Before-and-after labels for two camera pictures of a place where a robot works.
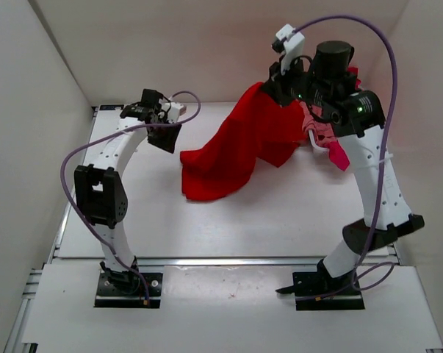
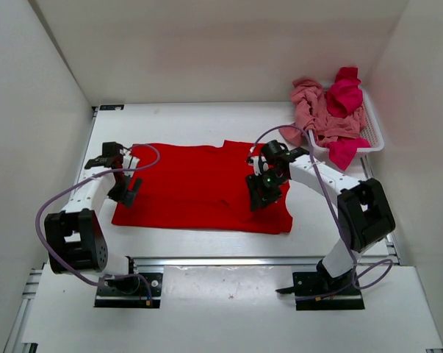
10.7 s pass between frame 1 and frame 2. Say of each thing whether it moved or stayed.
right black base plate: stayed
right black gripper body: moved
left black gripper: moved
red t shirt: moved
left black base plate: stayed
